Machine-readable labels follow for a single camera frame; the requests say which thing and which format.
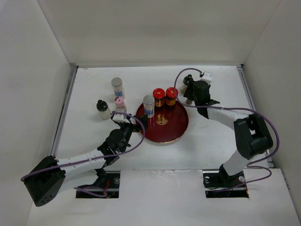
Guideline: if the red lid sauce jar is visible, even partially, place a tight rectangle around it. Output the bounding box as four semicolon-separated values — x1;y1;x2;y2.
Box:
152;88;165;109
166;87;178;107

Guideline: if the silver lid blue label jar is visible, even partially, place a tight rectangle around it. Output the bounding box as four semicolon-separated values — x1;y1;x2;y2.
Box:
143;95;155;118

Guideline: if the silver lid spice jar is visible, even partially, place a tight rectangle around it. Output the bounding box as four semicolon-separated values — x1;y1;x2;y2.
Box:
111;77;125;98

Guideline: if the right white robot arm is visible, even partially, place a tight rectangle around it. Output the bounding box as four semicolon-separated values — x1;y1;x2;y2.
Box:
184;80;273;186

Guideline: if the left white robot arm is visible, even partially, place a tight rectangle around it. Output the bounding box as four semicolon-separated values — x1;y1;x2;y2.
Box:
21;112;148;207

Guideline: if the black cap brown spice bottle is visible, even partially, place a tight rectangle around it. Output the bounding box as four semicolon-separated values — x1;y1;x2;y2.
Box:
181;74;194;94

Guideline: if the pink lid spice bottle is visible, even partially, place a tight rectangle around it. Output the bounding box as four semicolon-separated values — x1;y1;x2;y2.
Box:
114;97;127;113

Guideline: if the round red tray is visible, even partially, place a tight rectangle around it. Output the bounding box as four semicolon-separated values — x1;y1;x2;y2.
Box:
145;102;189;144

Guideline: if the black cap white powder bottle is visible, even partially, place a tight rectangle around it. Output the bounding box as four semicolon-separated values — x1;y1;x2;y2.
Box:
96;100;111;120

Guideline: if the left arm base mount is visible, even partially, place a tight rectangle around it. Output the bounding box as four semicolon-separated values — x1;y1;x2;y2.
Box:
75;169;121;199

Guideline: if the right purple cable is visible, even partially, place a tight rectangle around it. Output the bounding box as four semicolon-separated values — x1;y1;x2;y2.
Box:
174;67;280;192

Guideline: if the purple cable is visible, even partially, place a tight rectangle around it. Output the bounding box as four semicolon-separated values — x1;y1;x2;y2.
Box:
174;67;280;192
20;112;146;197

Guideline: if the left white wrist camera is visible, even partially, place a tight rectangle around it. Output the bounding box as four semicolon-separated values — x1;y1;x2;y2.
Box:
111;112;131;124

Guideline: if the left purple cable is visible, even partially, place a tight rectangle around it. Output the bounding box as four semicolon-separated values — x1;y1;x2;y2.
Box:
20;112;146;197

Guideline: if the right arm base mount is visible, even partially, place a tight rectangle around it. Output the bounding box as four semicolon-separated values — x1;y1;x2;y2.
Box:
203;167;249;198

